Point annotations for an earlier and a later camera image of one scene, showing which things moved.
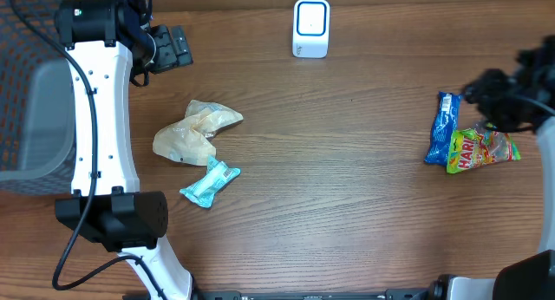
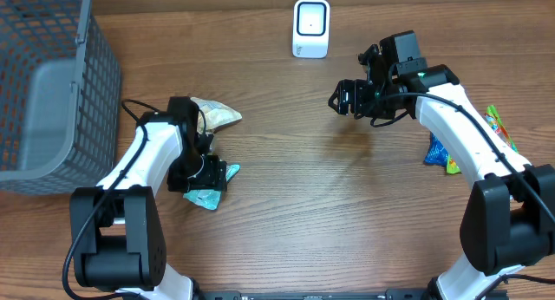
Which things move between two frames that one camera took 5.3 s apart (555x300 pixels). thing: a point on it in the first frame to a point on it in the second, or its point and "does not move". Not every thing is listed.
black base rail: (312, 295) does not move
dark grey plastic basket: (37, 98) does not move
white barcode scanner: (310, 33) does not move
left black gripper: (171, 56) to (215, 177)
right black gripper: (474, 92) to (356, 103)
